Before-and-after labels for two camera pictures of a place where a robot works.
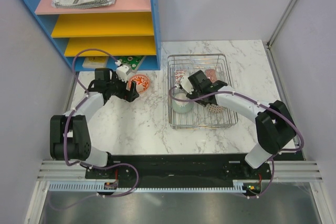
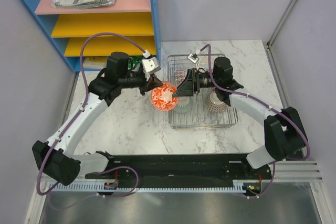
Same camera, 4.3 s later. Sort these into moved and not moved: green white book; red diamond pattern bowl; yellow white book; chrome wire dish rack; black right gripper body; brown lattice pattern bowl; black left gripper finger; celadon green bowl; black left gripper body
Moved: black right gripper body; black left gripper finger; black left gripper body
Not moved: yellow white book; brown lattice pattern bowl; celadon green bowl; green white book; chrome wire dish rack; red diamond pattern bowl
